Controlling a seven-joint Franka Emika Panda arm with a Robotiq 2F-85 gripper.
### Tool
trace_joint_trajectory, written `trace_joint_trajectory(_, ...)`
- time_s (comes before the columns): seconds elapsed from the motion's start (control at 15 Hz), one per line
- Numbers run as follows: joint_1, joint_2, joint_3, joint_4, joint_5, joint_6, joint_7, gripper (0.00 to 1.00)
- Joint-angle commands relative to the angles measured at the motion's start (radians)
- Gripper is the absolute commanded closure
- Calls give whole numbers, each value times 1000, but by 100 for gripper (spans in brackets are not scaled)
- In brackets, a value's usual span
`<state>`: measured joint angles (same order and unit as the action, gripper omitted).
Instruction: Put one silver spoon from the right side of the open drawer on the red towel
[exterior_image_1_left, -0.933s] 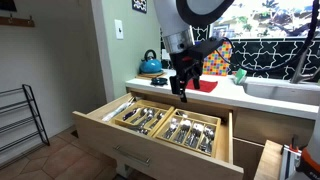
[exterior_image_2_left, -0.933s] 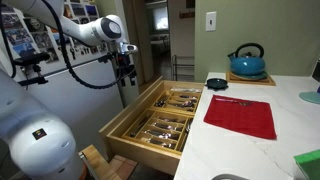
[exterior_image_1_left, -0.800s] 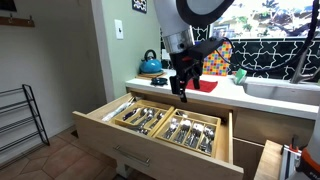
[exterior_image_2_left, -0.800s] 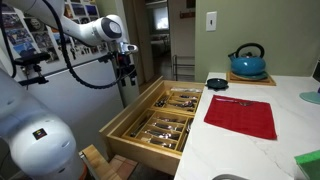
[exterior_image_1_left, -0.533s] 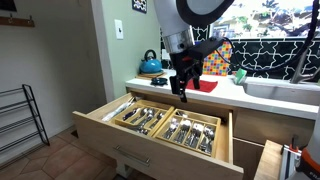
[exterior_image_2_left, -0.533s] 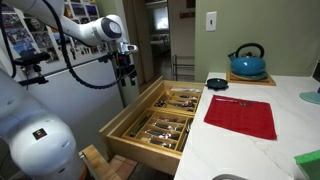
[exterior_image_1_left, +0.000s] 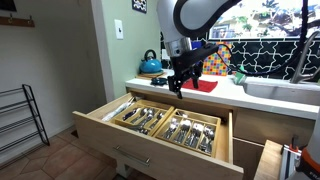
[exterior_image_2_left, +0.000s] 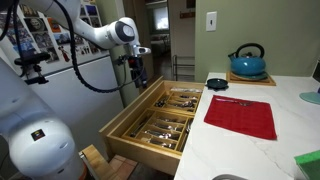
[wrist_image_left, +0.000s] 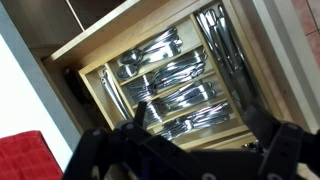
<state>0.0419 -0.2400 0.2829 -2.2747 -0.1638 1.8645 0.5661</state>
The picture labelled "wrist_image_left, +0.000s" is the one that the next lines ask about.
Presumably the large silver spoon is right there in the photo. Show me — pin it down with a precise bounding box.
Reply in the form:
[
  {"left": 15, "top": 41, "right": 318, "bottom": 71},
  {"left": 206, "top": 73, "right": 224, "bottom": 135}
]
[
  {"left": 116, "top": 39, "right": 184, "bottom": 80},
  {"left": 119, "top": 27, "right": 178, "bottom": 66}
]

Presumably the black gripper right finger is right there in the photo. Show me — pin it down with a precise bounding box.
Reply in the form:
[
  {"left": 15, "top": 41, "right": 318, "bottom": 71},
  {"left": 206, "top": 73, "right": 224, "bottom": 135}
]
[{"left": 244, "top": 105, "right": 320, "bottom": 180}]

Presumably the silver fork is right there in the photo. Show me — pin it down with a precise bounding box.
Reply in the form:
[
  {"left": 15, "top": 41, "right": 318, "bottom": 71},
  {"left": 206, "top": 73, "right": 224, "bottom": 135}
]
[
  {"left": 156, "top": 80, "right": 214, "bottom": 111},
  {"left": 143, "top": 49, "right": 208, "bottom": 87},
  {"left": 125, "top": 58, "right": 207, "bottom": 103},
  {"left": 145, "top": 87, "right": 218, "bottom": 125}
]

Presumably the silver table knife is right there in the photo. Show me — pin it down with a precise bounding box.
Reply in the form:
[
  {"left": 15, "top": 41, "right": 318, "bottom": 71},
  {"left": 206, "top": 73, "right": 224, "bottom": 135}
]
[
  {"left": 204, "top": 8, "right": 249, "bottom": 108},
  {"left": 195, "top": 11, "right": 236, "bottom": 98},
  {"left": 216, "top": 3, "right": 264, "bottom": 111}
]

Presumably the wooden kitchen cabinet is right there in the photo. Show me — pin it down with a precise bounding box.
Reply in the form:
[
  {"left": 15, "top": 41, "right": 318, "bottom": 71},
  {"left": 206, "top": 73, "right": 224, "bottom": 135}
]
[{"left": 1, "top": 0, "right": 134, "bottom": 61}]

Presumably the red towel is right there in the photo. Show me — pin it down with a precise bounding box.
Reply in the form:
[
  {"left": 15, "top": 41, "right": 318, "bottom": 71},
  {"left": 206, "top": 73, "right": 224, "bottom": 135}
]
[{"left": 0, "top": 130, "right": 64, "bottom": 180}]

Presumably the wooden drawer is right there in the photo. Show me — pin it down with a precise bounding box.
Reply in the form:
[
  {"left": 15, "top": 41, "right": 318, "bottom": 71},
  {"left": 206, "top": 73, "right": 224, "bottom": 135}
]
[{"left": 42, "top": 0, "right": 294, "bottom": 153}]

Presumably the slim silver utensil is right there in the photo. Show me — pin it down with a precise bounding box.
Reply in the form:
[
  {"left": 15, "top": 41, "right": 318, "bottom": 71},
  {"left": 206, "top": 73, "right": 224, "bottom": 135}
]
[
  {"left": 103, "top": 69, "right": 133, "bottom": 119},
  {"left": 99, "top": 74, "right": 129, "bottom": 121}
]

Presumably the wooden cutlery tray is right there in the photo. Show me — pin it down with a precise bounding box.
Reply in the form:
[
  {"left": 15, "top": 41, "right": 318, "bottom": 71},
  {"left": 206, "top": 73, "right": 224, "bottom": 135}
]
[{"left": 78, "top": 0, "right": 284, "bottom": 151}]

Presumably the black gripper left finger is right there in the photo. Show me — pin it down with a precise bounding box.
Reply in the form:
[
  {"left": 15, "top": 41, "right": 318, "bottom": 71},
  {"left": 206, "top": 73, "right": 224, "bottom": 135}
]
[{"left": 62, "top": 101, "right": 161, "bottom": 180}]

